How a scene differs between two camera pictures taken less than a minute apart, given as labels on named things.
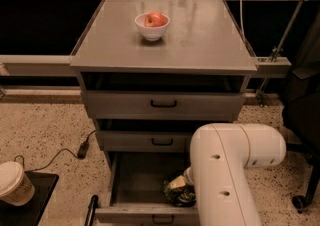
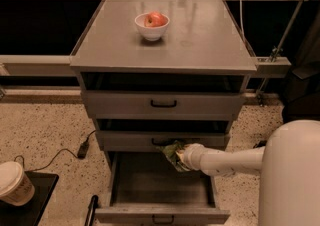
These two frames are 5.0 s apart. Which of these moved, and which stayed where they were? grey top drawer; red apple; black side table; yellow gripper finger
Moved: yellow gripper finger
Stayed: red apple; grey top drawer; black side table
